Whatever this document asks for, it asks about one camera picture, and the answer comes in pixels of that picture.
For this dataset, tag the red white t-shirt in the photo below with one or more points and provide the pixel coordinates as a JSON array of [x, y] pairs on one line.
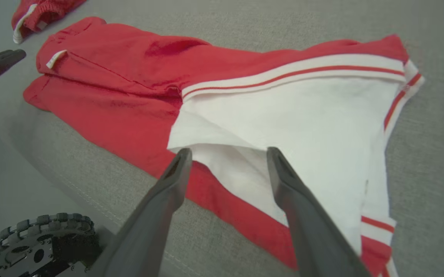
[[129, 77]]

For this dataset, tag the red shorts with white stripe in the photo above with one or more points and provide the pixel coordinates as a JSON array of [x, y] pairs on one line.
[[45, 11]]

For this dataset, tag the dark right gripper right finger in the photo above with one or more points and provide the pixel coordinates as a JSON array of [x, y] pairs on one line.
[[310, 231]]

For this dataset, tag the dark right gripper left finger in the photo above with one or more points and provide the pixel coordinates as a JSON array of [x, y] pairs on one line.
[[156, 223]]

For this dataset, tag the black robot omni wheel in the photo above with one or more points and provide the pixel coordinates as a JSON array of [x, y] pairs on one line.
[[37, 250]]

